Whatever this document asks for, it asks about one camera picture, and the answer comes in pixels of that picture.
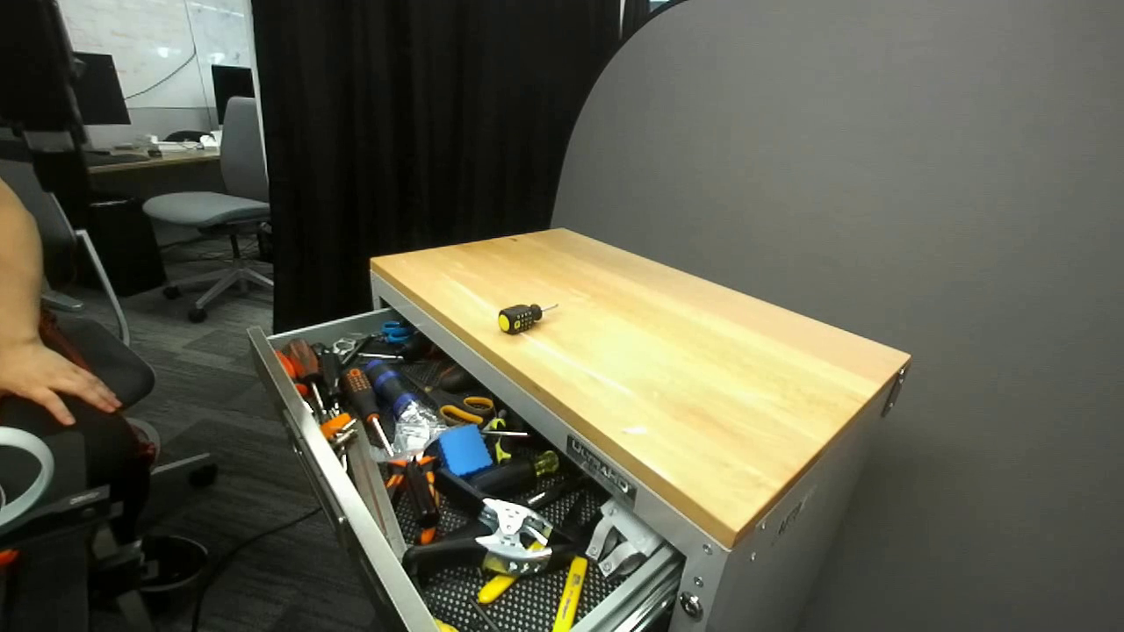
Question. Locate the grey office chair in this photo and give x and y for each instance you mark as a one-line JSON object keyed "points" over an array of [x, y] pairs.
{"points": [[206, 209]]}

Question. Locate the stubby black yellow screwdriver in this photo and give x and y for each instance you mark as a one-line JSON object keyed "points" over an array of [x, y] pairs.
{"points": [[517, 318]]}

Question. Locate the wooden office desk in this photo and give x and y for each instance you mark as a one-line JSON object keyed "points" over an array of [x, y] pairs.
{"points": [[154, 166]]}

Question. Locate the grey metal cabinet drawer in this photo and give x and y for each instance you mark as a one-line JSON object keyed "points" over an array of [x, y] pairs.
{"points": [[365, 521]]}

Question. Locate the large black computer monitor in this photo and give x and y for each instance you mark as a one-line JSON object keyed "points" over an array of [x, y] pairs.
{"points": [[100, 88]]}

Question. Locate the silver metal bracket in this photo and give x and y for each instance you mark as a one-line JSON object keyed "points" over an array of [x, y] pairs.
{"points": [[621, 541]]}

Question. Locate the blue foam block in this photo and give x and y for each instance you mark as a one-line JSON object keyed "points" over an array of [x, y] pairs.
{"points": [[464, 449]]}

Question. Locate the silver spring clamp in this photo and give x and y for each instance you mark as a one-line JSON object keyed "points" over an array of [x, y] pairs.
{"points": [[517, 532]]}

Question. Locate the grey tool cabinet wooden top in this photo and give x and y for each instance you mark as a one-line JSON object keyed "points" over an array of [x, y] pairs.
{"points": [[656, 351]]}

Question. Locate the black office chair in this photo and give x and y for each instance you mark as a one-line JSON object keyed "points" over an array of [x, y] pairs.
{"points": [[118, 370]]}

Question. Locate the black waste bin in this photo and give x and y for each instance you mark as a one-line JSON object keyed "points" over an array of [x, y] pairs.
{"points": [[125, 247]]}

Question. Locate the black and yellow tool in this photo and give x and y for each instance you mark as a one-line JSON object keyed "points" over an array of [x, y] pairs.
{"points": [[529, 467]]}

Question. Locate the grey rounded partition panel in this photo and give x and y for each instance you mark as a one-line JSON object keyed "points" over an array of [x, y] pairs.
{"points": [[890, 178]]}

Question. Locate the red and black screwdriver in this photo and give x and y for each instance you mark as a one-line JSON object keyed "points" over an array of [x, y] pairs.
{"points": [[365, 399]]}

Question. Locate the white wall whiteboard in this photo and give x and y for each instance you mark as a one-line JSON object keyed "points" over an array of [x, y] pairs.
{"points": [[162, 46]]}

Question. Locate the person's dark clothed leg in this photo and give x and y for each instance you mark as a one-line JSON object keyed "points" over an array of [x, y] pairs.
{"points": [[73, 449]]}

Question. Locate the small black computer monitor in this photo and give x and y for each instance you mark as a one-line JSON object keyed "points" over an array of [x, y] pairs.
{"points": [[234, 88]]}

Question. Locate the person's bare forearm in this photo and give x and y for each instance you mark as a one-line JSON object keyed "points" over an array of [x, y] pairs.
{"points": [[17, 267]]}

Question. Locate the orange and black pliers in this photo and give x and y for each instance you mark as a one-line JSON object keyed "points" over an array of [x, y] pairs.
{"points": [[417, 486]]}

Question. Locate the person's bare hand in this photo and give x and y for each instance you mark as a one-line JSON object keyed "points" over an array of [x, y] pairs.
{"points": [[46, 372]]}

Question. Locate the black mesh drawer liner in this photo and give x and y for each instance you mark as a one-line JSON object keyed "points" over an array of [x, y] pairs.
{"points": [[529, 610]]}

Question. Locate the small blue tool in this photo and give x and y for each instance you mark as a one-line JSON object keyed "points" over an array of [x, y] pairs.
{"points": [[396, 336]]}

